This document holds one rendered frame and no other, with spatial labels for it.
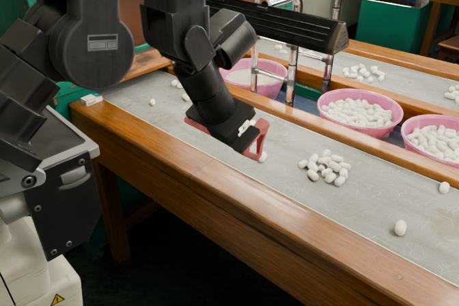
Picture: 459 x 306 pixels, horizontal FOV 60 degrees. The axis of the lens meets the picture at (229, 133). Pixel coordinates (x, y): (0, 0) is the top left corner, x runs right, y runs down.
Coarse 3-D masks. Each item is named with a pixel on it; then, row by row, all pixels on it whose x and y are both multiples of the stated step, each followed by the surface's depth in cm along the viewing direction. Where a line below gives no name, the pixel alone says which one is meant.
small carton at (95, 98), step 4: (96, 92) 134; (84, 96) 132; (88, 96) 132; (92, 96) 132; (96, 96) 132; (100, 96) 132; (84, 100) 129; (88, 100) 129; (92, 100) 131; (96, 100) 132; (100, 100) 133; (84, 104) 130; (88, 104) 130; (92, 104) 131
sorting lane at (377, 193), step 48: (144, 96) 142; (192, 144) 115; (288, 144) 115; (336, 144) 115; (288, 192) 98; (336, 192) 98; (384, 192) 98; (432, 192) 98; (384, 240) 84; (432, 240) 84
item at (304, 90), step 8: (336, 0) 131; (336, 8) 132; (336, 16) 134; (304, 56) 149; (312, 56) 147; (328, 56) 142; (328, 64) 143; (328, 72) 145; (328, 80) 146; (296, 88) 157; (304, 88) 154; (312, 88) 153; (328, 88) 148; (304, 96) 155; (312, 96) 153
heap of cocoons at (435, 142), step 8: (416, 128) 122; (424, 128) 122; (432, 128) 123; (440, 128) 122; (448, 128) 122; (408, 136) 119; (416, 136) 120; (424, 136) 120; (432, 136) 119; (440, 136) 119; (448, 136) 120; (456, 136) 122; (416, 144) 116; (424, 144) 115; (432, 144) 115; (440, 144) 115; (448, 144) 117; (456, 144) 115; (432, 152) 113; (440, 152) 111; (448, 152) 112; (456, 152) 111; (448, 160) 108; (456, 160) 108
